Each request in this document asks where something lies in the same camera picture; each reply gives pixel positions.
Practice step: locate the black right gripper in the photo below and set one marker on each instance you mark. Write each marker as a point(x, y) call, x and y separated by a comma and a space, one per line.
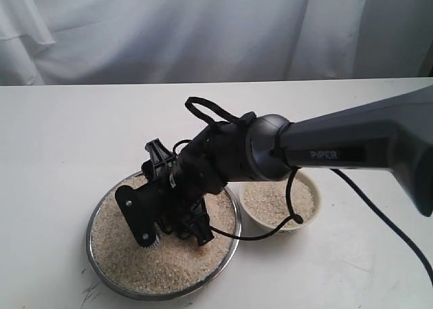
point(173, 197)

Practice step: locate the large steel rice plate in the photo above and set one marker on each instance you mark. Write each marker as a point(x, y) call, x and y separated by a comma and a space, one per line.
point(169, 270)

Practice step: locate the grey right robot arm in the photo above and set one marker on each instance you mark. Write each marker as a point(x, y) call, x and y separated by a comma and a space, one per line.
point(393, 134)

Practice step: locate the white ceramic rice bowl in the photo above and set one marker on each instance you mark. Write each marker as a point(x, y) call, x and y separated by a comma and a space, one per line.
point(265, 202)

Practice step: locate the white backdrop cloth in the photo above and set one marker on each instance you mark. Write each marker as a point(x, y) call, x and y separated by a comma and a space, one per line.
point(95, 42)

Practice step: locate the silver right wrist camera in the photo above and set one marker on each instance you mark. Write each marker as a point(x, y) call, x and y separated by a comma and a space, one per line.
point(140, 209)

